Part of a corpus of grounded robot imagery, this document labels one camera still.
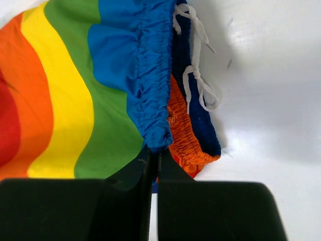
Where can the rainbow striped shorts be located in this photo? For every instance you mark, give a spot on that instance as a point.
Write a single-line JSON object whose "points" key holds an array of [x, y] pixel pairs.
{"points": [[87, 85]]}

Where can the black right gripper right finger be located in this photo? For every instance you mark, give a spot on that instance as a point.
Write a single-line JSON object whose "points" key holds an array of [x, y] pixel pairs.
{"points": [[213, 210]]}

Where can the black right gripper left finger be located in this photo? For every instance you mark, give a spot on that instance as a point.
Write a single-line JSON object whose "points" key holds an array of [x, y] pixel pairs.
{"points": [[115, 208]]}

